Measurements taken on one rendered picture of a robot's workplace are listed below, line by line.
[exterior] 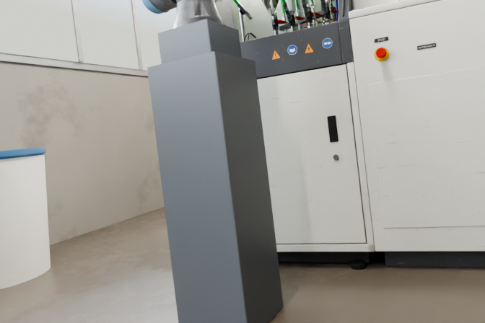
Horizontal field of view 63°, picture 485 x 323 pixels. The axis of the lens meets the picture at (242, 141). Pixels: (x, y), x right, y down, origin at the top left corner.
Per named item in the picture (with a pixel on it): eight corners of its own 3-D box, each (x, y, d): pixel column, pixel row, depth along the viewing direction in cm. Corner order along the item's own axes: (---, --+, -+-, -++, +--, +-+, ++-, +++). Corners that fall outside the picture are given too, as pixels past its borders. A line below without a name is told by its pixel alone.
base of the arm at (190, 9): (206, 20, 111) (201, -15, 111) (164, 32, 118) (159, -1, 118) (232, 29, 124) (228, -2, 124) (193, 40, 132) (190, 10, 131)
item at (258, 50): (197, 88, 171) (193, 51, 171) (201, 89, 175) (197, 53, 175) (342, 63, 149) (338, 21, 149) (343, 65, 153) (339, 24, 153)
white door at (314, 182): (212, 245, 173) (193, 89, 171) (214, 243, 175) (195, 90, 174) (366, 244, 149) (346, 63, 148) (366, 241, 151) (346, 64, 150)
